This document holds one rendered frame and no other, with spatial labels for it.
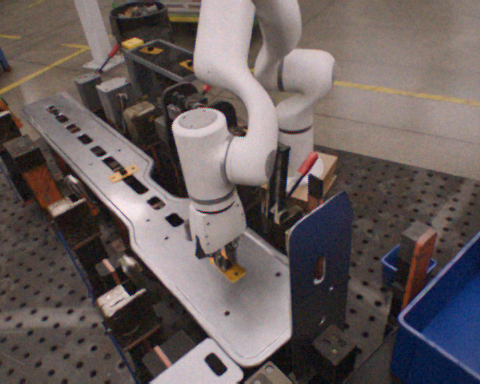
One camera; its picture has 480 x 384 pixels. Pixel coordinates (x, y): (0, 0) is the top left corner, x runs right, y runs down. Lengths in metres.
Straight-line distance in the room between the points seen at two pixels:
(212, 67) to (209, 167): 0.16
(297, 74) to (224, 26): 0.53
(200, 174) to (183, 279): 0.28
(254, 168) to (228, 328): 0.31
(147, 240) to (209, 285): 0.20
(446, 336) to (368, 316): 0.43
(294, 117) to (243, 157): 0.65
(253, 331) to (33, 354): 0.69
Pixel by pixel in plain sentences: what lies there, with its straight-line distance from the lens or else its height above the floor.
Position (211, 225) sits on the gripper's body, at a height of 1.15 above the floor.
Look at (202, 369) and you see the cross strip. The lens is 0.76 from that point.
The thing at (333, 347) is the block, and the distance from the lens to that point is 0.68.
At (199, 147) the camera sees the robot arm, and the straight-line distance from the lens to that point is 0.64.
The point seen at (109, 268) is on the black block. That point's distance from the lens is 0.97.
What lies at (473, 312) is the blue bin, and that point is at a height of 1.03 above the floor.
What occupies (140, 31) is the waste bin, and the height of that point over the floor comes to 0.60.
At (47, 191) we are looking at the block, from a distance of 1.50.
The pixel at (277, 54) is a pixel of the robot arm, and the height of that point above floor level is 1.25.
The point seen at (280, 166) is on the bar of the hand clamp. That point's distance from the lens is 0.81.
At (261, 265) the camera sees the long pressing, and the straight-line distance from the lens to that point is 0.87.
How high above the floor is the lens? 1.66
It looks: 39 degrees down
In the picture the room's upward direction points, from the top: 8 degrees counter-clockwise
